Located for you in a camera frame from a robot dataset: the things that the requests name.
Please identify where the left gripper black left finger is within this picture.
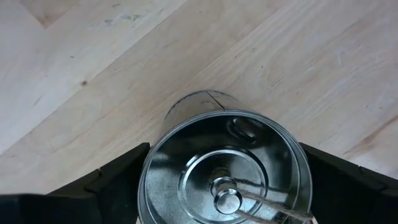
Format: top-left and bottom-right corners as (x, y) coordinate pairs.
(46, 142), (152, 224)

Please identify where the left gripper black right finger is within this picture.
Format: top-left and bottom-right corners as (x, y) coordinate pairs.
(299, 142), (398, 224)

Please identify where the silver tin can with twine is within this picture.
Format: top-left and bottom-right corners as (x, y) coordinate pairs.
(137, 90), (314, 224)

